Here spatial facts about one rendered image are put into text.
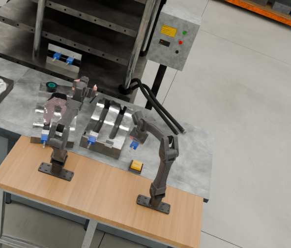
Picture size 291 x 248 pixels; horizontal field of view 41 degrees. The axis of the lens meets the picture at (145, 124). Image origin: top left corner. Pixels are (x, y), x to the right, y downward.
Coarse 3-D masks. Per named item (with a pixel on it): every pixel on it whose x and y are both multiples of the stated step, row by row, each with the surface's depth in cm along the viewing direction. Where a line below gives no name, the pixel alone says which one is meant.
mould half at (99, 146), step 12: (96, 108) 261; (132, 108) 282; (96, 120) 257; (108, 120) 259; (84, 132) 244; (108, 132) 251; (120, 132) 255; (84, 144) 245; (96, 144) 243; (120, 144) 245
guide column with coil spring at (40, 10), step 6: (42, 0) 276; (42, 6) 279; (42, 12) 282; (36, 18) 285; (42, 18) 285; (36, 24) 288; (42, 24) 289; (36, 30) 290; (42, 30) 293; (36, 36) 294; (36, 42) 297; (36, 48) 300; (36, 54) 303; (36, 60) 307
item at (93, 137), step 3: (90, 132) 242; (93, 132) 242; (90, 135) 240; (93, 135) 240; (96, 135) 241; (90, 138) 240; (93, 138) 240; (96, 138) 241; (87, 141) 238; (90, 141) 238; (93, 141) 238; (90, 144) 237; (93, 144) 239; (87, 147) 234
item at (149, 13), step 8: (152, 0) 258; (160, 0) 328; (144, 8) 264; (152, 8) 263; (144, 16) 266; (152, 16) 336; (144, 24) 269; (152, 24) 341; (144, 32) 274; (136, 40) 278; (144, 40) 350; (136, 48) 281; (144, 48) 356; (136, 56) 285; (128, 64) 291; (128, 72) 294; (128, 80) 298; (120, 88) 303; (128, 88) 305
